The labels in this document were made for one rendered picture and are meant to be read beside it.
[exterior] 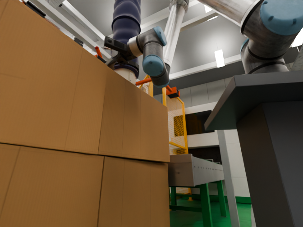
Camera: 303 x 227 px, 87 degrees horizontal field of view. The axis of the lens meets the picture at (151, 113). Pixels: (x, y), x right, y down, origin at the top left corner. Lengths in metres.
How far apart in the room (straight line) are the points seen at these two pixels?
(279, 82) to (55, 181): 0.69
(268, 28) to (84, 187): 0.83
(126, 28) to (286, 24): 0.99
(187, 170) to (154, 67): 0.75
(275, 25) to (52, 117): 0.77
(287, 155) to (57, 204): 0.69
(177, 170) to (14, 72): 1.03
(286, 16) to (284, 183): 0.52
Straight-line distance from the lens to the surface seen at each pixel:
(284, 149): 0.66
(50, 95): 0.57
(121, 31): 1.34
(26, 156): 0.53
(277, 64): 0.87
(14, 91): 0.54
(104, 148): 0.67
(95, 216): 0.68
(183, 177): 1.20
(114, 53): 0.90
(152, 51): 0.72
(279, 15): 0.75
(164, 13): 6.87
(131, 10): 1.51
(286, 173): 0.65
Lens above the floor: 0.48
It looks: 21 degrees up
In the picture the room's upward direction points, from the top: straight up
